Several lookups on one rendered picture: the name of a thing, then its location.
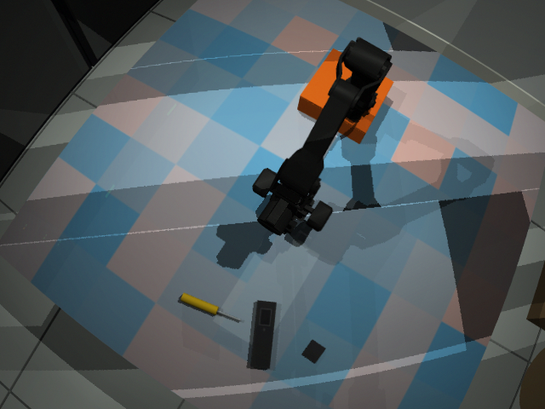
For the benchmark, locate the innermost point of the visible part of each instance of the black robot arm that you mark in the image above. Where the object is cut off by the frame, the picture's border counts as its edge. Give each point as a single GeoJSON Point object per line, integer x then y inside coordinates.
{"type": "Point", "coordinates": [347, 99]}

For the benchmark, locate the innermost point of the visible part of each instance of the yellow screwdriver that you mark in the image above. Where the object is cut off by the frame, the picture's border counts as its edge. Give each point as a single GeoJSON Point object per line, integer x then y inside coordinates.
{"type": "Point", "coordinates": [204, 306]}

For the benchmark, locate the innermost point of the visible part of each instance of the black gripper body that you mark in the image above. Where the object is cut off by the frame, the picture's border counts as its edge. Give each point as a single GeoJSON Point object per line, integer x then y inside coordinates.
{"type": "Point", "coordinates": [319, 215]}

